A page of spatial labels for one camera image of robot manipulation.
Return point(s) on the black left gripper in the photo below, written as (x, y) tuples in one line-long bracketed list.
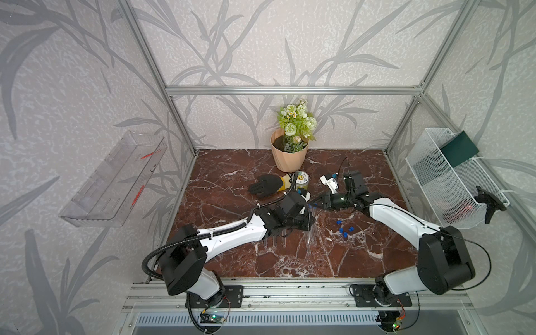
[(307, 225)]

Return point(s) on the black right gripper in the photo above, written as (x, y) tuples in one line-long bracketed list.
[(326, 202)]

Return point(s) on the test tube with blue stopper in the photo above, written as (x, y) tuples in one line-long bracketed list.
[(310, 238)]

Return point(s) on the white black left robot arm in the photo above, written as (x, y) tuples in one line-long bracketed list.
[(183, 265)]

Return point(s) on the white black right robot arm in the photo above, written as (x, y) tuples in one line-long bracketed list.
[(443, 261)]

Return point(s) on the black work glove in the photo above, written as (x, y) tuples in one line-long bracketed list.
[(269, 184)]

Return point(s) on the green yellow labelled round tin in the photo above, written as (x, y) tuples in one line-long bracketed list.
[(302, 180)]

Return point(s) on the beige ribbed flower pot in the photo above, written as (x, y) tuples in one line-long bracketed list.
[(286, 162)]

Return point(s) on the green white artificial flowers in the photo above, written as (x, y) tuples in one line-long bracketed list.
[(298, 126)]

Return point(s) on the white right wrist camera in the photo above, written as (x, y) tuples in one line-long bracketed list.
[(331, 182)]

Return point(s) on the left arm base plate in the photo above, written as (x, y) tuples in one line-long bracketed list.
[(231, 296)]

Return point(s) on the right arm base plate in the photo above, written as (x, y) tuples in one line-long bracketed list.
[(372, 296)]

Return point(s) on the white wire mesh basket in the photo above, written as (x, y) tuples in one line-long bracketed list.
[(450, 191)]

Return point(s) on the aluminium frame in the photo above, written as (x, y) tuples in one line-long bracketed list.
[(481, 81)]

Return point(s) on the clear plastic wall shelf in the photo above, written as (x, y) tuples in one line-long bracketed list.
[(107, 198)]

